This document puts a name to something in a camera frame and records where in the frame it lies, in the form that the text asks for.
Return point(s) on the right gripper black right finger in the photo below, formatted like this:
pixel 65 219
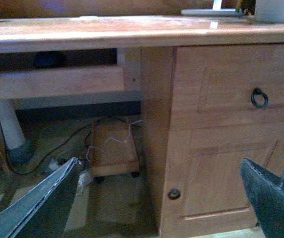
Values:
pixel 265 192

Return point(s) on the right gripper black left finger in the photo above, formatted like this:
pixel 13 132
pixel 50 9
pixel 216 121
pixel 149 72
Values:
pixel 44 210

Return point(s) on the wooden keyboard tray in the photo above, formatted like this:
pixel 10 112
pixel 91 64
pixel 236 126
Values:
pixel 61 82

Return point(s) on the white pipe with grey base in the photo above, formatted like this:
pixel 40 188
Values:
pixel 19 149

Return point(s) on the wooden rolling cart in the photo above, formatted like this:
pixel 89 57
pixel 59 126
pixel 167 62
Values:
pixel 112 150

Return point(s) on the black round door knob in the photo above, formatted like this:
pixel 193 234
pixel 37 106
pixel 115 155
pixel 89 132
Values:
pixel 174 194

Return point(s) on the wooden desk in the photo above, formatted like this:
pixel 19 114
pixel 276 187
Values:
pixel 197 76

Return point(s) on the white container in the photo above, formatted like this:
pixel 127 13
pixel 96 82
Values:
pixel 269 11

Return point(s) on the white monitor stand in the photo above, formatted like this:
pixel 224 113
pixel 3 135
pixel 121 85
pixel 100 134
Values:
pixel 215 11

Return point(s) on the black ring drawer handle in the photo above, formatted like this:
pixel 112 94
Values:
pixel 259 99

